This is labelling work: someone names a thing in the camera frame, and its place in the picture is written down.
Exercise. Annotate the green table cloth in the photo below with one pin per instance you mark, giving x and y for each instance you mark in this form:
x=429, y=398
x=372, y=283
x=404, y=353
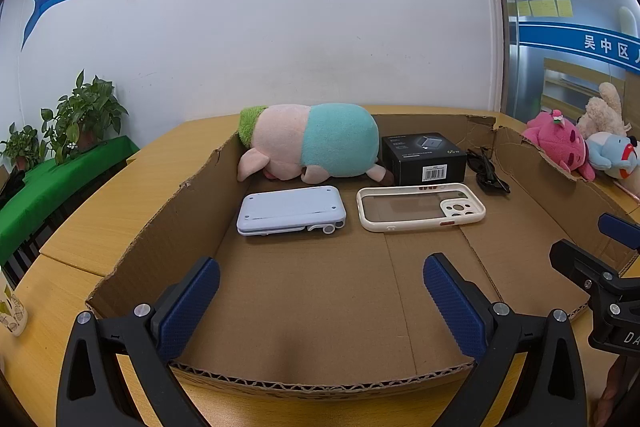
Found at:
x=55, y=192

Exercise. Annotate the pink bear plush toy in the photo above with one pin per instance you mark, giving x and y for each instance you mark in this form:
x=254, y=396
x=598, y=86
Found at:
x=557, y=142

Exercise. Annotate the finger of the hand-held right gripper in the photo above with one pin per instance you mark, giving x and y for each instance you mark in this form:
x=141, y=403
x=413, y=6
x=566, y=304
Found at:
x=577, y=262
x=622, y=229

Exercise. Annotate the cream phone case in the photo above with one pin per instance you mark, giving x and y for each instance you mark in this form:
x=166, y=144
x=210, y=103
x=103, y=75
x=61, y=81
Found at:
x=367, y=212

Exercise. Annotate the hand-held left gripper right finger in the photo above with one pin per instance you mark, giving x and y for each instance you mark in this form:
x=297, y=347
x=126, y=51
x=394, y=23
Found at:
x=452, y=307

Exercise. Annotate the brown cardboard box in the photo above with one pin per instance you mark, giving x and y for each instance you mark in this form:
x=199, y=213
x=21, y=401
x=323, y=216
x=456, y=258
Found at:
x=325, y=297

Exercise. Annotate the black sunglasses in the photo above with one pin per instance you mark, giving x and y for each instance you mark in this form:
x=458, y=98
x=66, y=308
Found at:
x=487, y=177

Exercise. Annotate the pink and teal pig plush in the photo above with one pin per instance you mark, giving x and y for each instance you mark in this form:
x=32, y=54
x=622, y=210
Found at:
x=320, y=139

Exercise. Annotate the yellow sticky note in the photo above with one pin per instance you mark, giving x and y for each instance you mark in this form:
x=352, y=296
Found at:
x=564, y=7
x=525, y=8
x=545, y=8

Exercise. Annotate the blue glass door strip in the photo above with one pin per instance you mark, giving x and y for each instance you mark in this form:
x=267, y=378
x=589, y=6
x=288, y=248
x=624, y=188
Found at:
x=575, y=42

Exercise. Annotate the large potted green plant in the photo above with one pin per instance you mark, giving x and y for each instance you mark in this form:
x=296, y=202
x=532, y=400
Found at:
x=82, y=114

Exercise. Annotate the small potted green plant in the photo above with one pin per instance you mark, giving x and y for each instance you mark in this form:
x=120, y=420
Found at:
x=20, y=147

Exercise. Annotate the beige plush toy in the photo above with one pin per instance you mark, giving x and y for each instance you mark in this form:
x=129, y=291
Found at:
x=602, y=112

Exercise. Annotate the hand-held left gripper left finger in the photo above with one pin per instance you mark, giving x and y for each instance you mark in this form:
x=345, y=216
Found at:
x=192, y=302

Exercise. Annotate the blue and white plush toy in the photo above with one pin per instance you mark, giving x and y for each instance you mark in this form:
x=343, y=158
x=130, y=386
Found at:
x=612, y=152

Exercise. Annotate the printed paper cup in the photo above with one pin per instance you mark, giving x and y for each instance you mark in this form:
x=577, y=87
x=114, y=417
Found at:
x=10, y=312

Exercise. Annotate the pale blue keyboard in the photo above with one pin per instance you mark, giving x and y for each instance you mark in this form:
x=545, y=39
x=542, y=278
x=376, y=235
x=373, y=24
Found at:
x=290, y=209

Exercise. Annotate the black charger box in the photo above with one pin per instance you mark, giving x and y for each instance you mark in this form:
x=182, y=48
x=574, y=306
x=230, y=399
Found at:
x=425, y=159

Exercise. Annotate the person's right hand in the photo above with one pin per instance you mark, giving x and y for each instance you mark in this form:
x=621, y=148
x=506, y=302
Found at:
x=617, y=392

